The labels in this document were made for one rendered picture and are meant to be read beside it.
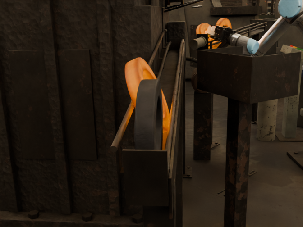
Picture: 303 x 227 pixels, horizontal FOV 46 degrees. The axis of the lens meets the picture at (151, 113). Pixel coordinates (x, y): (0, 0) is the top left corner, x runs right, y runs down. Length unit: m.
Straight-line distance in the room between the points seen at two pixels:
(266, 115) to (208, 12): 2.20
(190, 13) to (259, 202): 3.06
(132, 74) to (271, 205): 1.13
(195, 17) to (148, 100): 3.85
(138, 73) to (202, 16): 3.65
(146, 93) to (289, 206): 1.25
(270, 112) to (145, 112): 1.90
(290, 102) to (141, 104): 1.98
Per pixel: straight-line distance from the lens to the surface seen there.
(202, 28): 2.21
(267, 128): 2.47
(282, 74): 1.16
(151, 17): 1.25
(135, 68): 0.78
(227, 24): 2.37
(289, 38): 3.80
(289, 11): 1.91
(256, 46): 2.05
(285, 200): 1.80
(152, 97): 0.60
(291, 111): 2.53
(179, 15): 4.44
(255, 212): 1.67
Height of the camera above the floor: 0.85
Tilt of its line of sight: 16 degrees down
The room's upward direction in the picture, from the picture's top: 2 degrees counter-clockwise
